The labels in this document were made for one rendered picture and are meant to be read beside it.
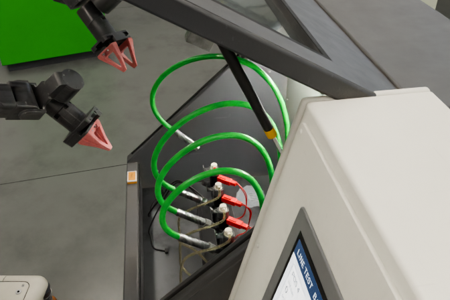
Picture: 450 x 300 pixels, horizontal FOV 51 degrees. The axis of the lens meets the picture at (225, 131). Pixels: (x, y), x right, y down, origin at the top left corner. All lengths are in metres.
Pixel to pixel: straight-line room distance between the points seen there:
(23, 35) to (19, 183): 1.68
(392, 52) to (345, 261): 0.58
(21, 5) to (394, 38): 3.67
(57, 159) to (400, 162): 2.89
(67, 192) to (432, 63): 2.43
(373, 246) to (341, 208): 0.07
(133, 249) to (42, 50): 3.42
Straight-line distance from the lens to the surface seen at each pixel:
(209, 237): 1.30
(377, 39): 1.14
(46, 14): 4.47
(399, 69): 1.01
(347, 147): 0.66
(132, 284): 1.26
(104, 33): 1.32
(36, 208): 3.02
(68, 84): 1.11
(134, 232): 1.38
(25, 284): 2.26
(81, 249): 2.70
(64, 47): 4.59
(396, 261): 0.53
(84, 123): 1.15
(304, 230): 0.70
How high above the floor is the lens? 1.93
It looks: 34 degrees down
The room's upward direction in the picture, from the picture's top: 1 degrees counter-clockwise
